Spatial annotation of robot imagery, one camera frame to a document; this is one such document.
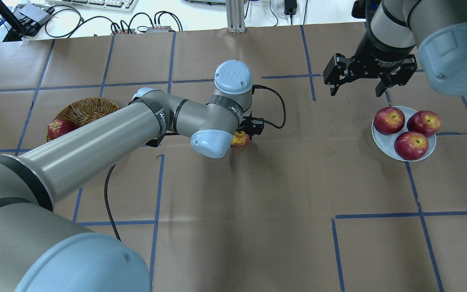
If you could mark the white keyboard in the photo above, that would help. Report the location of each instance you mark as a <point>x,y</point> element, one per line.
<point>106,5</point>

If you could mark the dark red basket apple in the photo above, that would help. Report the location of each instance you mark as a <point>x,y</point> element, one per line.
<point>59,127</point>

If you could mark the red plate apple right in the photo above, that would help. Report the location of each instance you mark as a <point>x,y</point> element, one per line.
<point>426,122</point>

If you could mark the red yellow apple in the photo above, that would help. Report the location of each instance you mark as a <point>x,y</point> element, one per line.
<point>240,138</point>

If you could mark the red plate apple front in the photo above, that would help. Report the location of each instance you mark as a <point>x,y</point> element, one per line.
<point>411,145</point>

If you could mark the red plate apple back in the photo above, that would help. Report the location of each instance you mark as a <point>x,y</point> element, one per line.
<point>389,120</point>

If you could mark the aluminium frame post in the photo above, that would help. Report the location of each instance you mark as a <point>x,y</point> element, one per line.
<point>235,16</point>

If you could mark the woven wicker basket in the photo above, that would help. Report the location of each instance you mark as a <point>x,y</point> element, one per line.
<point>85,111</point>

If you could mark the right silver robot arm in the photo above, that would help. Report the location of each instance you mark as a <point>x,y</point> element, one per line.
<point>402,35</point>

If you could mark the light blue plate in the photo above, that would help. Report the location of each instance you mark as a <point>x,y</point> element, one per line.
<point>386,142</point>

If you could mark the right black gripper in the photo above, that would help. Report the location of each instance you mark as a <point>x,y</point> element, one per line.
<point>380,54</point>

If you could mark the red plate apple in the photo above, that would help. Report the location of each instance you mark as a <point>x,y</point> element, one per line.
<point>426,122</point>
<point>411,145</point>
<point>389,120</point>

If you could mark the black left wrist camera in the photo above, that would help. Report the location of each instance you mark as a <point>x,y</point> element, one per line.
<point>252,127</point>

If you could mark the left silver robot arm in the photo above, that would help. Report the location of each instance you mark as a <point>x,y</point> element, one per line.
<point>41,251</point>

